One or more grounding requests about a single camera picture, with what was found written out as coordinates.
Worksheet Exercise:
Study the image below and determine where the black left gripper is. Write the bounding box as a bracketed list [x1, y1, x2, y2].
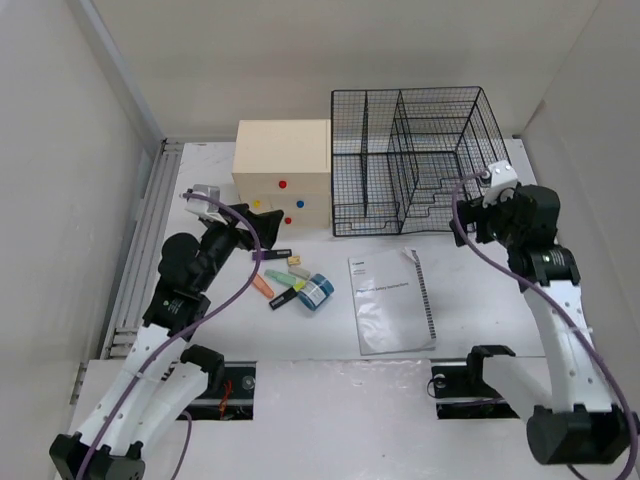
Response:
[194, 203, 282, 293]

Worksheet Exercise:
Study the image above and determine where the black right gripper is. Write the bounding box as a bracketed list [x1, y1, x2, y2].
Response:
[448, 186, 524, 250]

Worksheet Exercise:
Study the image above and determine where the grey eraser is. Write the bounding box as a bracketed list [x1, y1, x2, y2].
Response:
[288, 265, 312, 280]

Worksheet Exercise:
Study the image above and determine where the cream wooden drawer cabinet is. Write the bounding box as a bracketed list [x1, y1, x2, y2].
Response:
[232, 119, 331, 228]

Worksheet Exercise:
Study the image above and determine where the blue tape roll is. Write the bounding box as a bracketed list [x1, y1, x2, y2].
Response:
[297, 273, 335, 311]

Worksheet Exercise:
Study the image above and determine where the white instruction booklet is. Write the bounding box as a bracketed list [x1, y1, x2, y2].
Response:
[349, 247, 437, 356]

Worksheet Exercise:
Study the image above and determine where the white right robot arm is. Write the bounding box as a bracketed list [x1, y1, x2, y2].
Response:
[450, 181, 639, 478]

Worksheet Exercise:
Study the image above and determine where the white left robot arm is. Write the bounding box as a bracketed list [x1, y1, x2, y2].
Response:
[49, 193, 284, 479]

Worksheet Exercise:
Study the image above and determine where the purple black highlighter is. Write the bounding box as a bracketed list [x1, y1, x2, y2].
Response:
[252, 249, 292, 261]

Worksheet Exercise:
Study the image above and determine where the green highlighter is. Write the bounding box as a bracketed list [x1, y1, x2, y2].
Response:
[264, 269, 298, 287]

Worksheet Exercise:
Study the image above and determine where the orange highlighter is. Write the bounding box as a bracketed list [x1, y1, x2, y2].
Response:
[253, 275, 275, 299]

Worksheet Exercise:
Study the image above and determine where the yellow black highlighter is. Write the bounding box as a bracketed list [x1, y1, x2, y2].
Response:
[269, 281, 306, 310]

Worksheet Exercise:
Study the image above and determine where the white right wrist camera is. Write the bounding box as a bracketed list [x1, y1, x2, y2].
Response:
[480, 161, 518, 205]

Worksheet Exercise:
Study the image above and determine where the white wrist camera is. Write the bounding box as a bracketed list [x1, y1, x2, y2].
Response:
[480, 161, 518, 205]
[181, 184, 220, 220]

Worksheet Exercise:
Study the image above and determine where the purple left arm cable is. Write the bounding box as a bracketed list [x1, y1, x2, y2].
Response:
[74, 192, 264, 480]

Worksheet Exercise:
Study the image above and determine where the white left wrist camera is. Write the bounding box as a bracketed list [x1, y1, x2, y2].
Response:
[181, 184, 220, 220]

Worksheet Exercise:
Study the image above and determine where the black wire mesh organizer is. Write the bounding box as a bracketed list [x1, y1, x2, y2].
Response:
[331, 86, 509, 237]

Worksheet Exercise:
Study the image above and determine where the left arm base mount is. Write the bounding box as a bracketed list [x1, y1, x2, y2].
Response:
[186, 362, 257, 421]

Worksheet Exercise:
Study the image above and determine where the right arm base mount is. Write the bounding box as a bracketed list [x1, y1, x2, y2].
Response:
[427, 345, 518, 420]

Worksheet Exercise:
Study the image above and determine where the aluminium rail frame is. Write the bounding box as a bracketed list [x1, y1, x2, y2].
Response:
[69, 137, 182, 406]

